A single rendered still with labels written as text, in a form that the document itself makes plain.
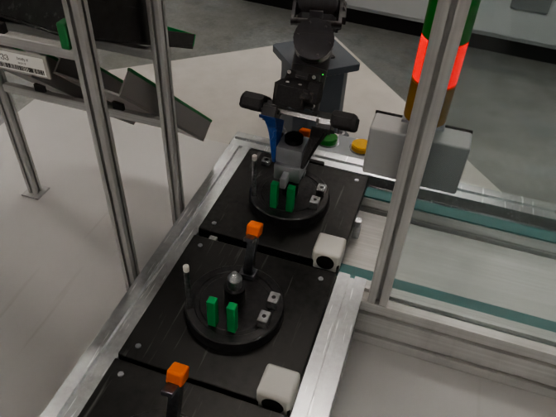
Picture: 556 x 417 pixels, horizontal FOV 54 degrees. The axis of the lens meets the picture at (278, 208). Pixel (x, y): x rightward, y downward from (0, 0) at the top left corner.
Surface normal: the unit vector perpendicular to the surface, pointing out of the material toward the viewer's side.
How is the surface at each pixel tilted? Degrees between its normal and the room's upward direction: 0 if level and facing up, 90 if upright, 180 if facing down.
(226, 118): 0
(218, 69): 0
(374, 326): 90
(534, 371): 90
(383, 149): 90
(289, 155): 90
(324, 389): 0
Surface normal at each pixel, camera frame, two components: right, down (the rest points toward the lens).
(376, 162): -0.32, 0.63
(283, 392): 0.04, -0.74
